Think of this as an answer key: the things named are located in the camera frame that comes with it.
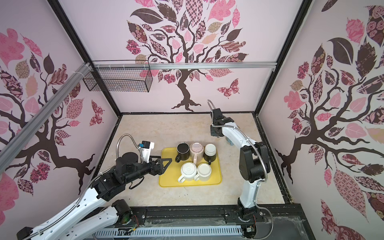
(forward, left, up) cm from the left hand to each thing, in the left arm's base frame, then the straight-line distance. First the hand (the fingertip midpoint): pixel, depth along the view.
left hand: (166, 162), depth 70 cm
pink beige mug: (+12, -15, -9) cm, 21 cm away
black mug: (+14, -6, -13) cm, 20 cm away
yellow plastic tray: (+1, +1, -21) cm, 21 cm away
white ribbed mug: (0, -10, -13) cm, 17 cm away
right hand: (+28, -29, -9) cm, 41 cm away
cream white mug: (+1, -19, -14) cm, 24 cm away
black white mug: (+12, -23, -13) cm, 29 cm away
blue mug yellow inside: (+26, -38, -20) cm, 50 cm away
